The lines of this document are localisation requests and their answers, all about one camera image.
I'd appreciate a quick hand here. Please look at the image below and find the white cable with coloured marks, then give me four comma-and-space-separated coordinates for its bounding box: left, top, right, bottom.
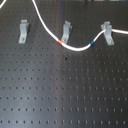
0, 0, 128, 52

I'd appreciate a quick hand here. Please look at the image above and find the grey cable clip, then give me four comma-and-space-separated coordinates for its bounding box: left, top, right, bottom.
61, 21, 73, 44
19, 20, 29, 44
101, 21, 114, 45

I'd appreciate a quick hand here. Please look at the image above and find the right grey cable clip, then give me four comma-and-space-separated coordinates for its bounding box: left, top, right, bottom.
101, 21, 114, 45

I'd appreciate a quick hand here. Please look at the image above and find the left grey cable clip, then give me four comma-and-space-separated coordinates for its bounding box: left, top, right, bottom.
19, 20, 29, 44

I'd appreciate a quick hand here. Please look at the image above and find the middle grey cable clip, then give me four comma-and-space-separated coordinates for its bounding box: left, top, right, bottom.
61, 21, 73, 44

